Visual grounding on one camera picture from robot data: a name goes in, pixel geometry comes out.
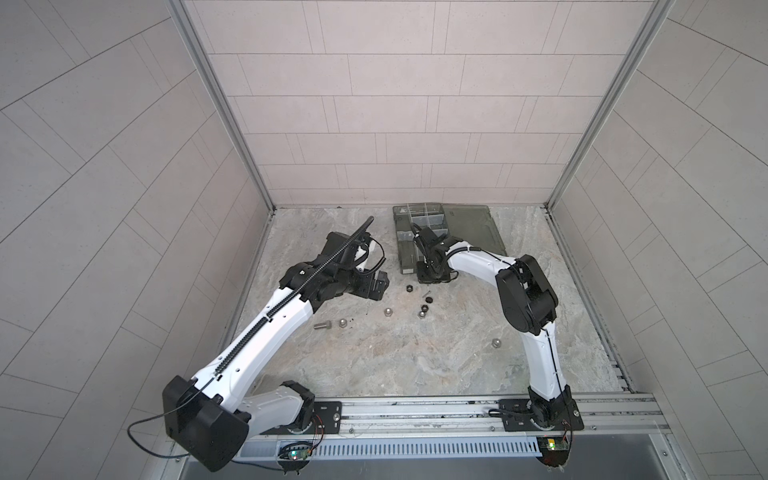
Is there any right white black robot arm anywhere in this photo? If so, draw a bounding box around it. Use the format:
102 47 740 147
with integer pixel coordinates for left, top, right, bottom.
411 223 584 432

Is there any aluminium mounting rail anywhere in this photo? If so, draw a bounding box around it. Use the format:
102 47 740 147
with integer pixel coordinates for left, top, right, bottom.
167 392 670 445

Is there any grey compartment organizer box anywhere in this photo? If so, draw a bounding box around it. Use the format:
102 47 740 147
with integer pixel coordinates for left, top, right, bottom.
392 203 508 275

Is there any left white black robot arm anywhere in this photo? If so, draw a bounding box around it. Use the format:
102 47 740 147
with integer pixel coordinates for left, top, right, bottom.
160 217 389 472

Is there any circuit board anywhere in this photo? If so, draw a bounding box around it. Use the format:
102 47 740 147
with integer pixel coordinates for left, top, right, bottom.
536 437 570 468
277 441 314 464

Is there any left circuit board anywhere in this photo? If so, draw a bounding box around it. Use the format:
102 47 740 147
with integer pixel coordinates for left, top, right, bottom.
277 441 314 464

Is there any right circuit board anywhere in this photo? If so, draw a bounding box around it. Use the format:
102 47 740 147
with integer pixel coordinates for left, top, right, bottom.
536 437 570 468

